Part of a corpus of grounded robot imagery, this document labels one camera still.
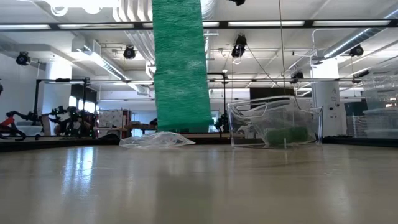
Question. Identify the green elastic band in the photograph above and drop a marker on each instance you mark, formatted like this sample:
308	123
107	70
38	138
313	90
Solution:
183	77

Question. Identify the clear plastic bin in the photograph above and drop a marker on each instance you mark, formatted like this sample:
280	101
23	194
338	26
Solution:
248	137

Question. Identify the green woven bandage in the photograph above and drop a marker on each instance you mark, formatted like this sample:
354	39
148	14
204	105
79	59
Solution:
287	135

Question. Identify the black background robot arm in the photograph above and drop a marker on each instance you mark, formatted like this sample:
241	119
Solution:
66	119
25	116

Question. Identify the black monitor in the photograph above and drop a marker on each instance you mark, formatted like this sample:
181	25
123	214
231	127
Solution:
270	92

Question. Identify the white patterned box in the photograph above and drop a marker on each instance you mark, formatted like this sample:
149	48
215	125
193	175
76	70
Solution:
110	118

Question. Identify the stacked clear plastic containers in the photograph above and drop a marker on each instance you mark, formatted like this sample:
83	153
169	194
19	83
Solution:
379	102

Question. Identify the red tool cart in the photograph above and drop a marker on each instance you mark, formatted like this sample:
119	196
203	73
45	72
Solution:
90	121

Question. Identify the red machine part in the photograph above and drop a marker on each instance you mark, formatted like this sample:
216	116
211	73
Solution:
7	122

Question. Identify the black background rig frame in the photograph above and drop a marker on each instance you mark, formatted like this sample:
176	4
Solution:
224	102
37	93

